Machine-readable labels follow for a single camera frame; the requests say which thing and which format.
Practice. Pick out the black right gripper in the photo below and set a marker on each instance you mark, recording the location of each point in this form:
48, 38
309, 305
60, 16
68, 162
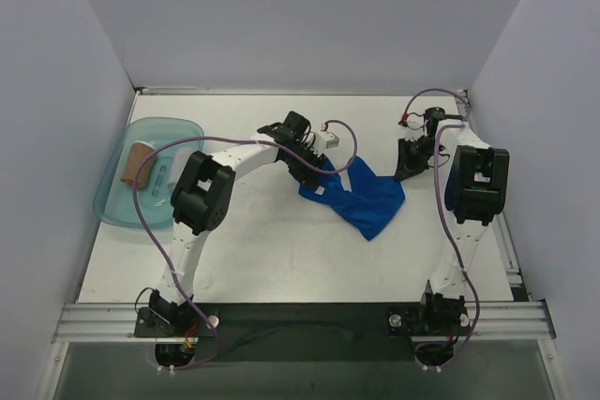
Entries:
413, 149

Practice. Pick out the rolled brown towel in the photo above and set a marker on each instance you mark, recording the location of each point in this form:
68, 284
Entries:
138, 152

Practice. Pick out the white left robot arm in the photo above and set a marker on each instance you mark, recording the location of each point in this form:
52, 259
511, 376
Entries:
202, 197

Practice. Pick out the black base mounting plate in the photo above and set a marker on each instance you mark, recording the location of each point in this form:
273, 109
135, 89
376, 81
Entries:
305, 332

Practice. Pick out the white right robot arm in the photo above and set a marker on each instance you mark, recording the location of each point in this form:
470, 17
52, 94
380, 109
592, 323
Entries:
470, 184

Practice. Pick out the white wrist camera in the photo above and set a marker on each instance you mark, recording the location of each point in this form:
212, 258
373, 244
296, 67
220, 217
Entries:
323, 140
413, 122

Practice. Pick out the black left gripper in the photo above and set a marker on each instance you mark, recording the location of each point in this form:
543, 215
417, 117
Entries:
305, 162

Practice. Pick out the front aluminium frame rail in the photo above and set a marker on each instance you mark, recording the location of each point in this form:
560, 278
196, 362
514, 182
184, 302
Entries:
123, 323

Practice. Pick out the blue microfibre towel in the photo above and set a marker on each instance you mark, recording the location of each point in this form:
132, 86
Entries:
369, 205

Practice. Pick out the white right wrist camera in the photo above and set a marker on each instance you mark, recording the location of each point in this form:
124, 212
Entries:
413, 122

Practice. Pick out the translucent blue plastic tray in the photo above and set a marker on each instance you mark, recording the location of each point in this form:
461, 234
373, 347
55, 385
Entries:
113, 203

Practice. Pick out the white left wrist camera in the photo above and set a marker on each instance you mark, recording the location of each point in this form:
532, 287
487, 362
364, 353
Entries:
323, 140

